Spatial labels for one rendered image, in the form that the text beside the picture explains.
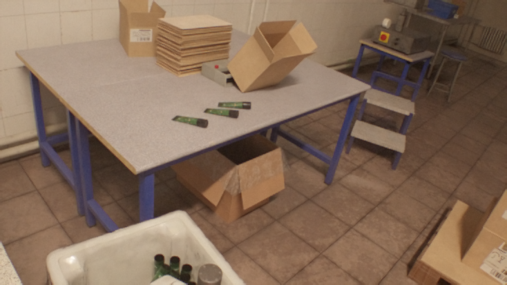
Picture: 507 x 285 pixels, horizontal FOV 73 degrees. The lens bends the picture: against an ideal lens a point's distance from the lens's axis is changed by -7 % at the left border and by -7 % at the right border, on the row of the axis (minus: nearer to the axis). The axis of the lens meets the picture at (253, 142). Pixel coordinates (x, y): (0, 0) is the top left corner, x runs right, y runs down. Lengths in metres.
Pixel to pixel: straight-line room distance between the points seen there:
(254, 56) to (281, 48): 0.27
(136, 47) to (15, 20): 0.70
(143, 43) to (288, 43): 0.80
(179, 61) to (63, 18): 0.87
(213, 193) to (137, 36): 0.94
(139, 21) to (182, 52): 0.34
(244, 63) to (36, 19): 1.26
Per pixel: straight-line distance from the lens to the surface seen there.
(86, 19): 2.55
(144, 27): 2.14
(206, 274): 0.54
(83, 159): 1.85
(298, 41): 1.91
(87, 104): 1.63
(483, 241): 2.19
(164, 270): 1.14
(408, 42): 4.18
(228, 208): 2.09
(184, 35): 1.90
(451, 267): 2.22
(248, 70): 1.78
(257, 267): 1.96
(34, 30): 2.45
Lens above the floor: 1.47
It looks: 30 degrees down
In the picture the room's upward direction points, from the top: 11 degrees clockwise
